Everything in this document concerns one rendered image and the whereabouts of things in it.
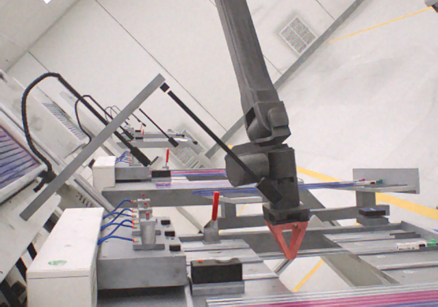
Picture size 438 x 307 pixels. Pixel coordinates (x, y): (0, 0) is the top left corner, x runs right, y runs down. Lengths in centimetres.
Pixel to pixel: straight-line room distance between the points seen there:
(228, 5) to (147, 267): 55
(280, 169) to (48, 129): 122
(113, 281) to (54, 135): 127
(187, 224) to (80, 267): 492
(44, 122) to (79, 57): 660
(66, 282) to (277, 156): 46
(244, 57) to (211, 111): 761
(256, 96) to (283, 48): 793
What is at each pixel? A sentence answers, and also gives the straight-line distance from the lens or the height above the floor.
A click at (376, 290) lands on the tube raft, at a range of 90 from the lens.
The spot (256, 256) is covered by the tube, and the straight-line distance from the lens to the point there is 109.
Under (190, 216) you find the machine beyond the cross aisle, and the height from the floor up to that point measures 23.
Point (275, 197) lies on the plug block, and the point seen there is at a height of 108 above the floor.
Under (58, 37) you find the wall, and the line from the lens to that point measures 876.
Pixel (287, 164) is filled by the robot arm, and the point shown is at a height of 108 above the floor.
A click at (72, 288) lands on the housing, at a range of 78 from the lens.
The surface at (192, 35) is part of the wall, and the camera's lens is 877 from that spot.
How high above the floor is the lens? 134
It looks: 9 degrees down
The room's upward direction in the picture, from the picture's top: 45 degrees counter-clockwise
